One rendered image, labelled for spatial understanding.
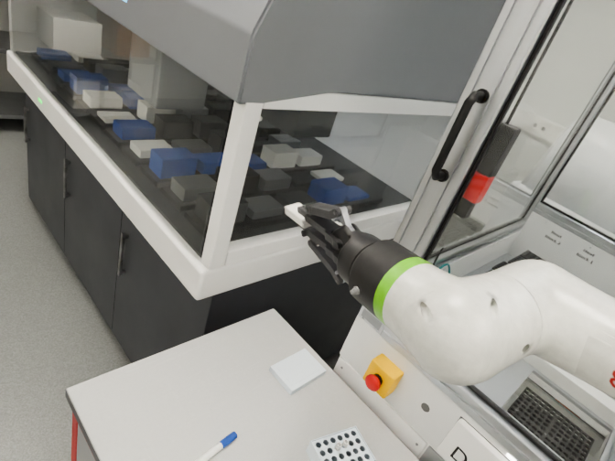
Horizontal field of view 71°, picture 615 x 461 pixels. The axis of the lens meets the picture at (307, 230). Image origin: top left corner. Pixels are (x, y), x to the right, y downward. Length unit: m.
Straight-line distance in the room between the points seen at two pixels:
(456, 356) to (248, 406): 0.71
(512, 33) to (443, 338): 0.59
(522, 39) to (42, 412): 1.90
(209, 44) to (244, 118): 0.18
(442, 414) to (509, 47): 0.77
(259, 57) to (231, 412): 0.77
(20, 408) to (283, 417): 1.19
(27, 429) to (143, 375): 0.91
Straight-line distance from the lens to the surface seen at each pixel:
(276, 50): 0.96
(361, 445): 1.07
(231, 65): 0.96
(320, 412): 1.13
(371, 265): 0.52
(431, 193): 0.93
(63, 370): 2.11
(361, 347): 1.15
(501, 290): 0.49
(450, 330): 0.44
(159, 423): 1.03
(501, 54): 0.88
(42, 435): 1.94
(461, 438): 1.07
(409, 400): 1.13
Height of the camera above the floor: 1.62
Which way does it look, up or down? 29 degrees down
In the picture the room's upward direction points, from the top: 19 degrees clockwise
